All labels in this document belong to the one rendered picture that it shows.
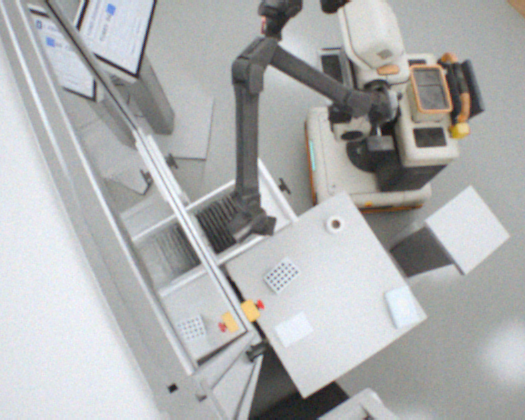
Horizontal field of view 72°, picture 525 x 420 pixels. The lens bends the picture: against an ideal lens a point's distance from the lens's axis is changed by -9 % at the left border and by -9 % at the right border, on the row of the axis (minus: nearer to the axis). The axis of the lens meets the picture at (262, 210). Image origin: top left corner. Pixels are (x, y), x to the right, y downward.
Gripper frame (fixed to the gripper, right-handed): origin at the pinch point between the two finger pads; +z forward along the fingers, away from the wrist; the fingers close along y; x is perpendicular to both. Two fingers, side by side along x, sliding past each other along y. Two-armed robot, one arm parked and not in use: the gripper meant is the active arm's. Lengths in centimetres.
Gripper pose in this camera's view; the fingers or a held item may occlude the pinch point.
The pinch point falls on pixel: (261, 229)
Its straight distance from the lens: 139.1
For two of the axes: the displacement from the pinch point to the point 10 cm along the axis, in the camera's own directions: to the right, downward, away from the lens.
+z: 0.7, 2.7, 9.6
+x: 2.4, -9.4, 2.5
